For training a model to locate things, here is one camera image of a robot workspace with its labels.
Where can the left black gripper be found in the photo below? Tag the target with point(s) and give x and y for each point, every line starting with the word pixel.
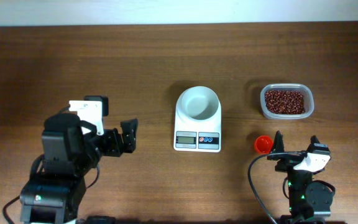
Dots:
pixel 126 140

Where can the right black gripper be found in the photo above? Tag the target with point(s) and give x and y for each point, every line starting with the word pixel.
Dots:
pixel 289 162

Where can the red plastic measuring scoop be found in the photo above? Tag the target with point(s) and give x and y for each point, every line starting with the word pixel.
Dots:
pixel 263 144

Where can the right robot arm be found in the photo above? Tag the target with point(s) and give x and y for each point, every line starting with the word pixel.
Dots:
pixel 309 199

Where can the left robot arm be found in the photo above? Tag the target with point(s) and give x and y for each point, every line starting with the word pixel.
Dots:
pixel 72 148

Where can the white digital kitchen scale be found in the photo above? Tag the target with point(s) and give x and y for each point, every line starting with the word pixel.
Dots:
pixel 197 135

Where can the red adzuki beans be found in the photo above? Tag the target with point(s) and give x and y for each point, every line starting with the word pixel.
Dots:
pixel 284 102

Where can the clear plastic food container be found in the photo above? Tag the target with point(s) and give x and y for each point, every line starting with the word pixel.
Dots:
pixel 304 90

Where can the white round bowl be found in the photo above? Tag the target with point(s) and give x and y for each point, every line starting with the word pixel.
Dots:
pixel 199 103

